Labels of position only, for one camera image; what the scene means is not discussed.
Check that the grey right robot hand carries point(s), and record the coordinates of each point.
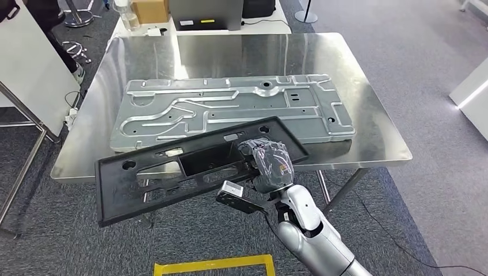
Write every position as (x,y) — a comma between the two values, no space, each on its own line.
(272,167)

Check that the black plastic frame part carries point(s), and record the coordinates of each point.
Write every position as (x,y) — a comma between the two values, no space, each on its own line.
(114,190)

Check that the stainless steel workbench table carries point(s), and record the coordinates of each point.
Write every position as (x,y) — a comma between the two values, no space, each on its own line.
(381,133)

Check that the grey stamped metal panel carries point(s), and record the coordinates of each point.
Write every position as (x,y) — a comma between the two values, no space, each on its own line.
(228,114)

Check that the grey round stand base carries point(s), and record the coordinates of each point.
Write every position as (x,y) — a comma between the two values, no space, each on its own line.
(306,17)

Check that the grey computer case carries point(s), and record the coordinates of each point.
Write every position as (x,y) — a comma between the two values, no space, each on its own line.
(206,11)

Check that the brown cardboard box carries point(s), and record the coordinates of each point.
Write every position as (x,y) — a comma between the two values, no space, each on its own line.
(150,11)

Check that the clear plastic bottle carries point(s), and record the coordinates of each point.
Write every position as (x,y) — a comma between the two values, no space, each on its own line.
(127,17)

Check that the white cabinet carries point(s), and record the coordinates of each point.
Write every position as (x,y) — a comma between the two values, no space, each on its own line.
(472,103)

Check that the person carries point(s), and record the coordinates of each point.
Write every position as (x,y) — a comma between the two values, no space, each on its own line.
(61,51)

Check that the chrome disc stool base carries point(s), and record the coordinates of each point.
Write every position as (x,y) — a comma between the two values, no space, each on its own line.
(78,17)

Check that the white partition board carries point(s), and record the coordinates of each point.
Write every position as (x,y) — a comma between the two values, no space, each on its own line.
(30,76)

